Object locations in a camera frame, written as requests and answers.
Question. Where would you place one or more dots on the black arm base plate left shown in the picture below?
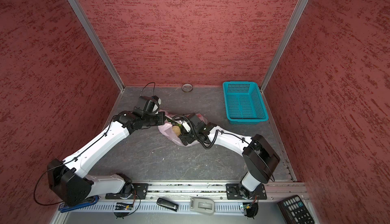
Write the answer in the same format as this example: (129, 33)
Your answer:
(137, 191)

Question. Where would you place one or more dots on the aluminium corner post left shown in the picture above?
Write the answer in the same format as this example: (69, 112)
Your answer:
(82, 17)

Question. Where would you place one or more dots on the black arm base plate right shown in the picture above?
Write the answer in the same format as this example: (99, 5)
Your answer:
(239, 192)

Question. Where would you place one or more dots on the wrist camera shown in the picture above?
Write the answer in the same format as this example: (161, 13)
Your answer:
(185, 128)
(148, 105)

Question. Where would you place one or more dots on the beige brown fruit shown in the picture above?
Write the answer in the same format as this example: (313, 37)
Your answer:
(176, 130)

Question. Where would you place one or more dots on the black calculator keypad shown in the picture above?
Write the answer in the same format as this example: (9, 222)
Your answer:
(294, 211)

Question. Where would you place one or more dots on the aluminium corner post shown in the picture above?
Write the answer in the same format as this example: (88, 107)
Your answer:
(292, 23)
(82, 17)

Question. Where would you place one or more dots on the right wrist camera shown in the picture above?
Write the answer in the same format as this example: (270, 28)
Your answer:
(185, 128)

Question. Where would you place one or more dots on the circuit board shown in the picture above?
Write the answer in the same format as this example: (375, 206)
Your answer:
(123, 206)
(250, 210)

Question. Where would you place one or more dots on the aluminium front rail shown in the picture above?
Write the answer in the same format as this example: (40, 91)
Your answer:
(180, 191)

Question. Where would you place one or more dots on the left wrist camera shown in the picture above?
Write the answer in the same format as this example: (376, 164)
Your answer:
(148, 105)

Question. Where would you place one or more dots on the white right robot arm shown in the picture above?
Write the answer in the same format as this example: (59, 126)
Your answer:
(260, 158)

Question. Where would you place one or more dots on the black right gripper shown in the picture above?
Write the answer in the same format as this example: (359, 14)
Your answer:
(190, 139)

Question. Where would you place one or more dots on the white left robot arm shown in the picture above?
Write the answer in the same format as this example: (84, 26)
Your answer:
(70, 180)

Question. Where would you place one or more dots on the black remote stick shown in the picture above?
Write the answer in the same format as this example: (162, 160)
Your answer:
(167, 204)

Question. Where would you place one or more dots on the right circuit board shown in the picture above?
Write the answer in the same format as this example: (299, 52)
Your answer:
(250, 210)

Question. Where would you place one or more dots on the aluminium corner post right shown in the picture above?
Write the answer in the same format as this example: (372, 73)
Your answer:
(292, 23)

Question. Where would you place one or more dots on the teal plastic basket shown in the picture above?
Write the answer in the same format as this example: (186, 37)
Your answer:
(244, 103)

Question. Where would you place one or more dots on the blue utility tool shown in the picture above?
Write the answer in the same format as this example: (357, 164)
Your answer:
(87, 202)

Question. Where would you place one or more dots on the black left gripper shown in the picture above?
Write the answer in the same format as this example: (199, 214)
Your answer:
(162, 118)

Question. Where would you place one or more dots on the left circuit board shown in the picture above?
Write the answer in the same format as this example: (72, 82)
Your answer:
(123, 206)

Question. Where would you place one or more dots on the pink plastic bag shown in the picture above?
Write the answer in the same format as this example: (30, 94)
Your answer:
(167, 130)

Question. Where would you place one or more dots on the grey plastic handle device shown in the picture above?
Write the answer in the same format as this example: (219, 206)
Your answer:
(202, 206)

